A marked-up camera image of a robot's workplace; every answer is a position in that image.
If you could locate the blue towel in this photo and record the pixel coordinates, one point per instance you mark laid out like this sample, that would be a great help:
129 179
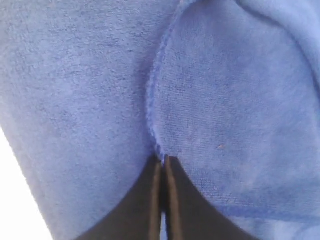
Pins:
91 89

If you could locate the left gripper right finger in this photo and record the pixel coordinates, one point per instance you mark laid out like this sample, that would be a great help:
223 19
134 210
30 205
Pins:
189 216

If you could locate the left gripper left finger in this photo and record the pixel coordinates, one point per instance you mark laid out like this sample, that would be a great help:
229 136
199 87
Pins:
138 215

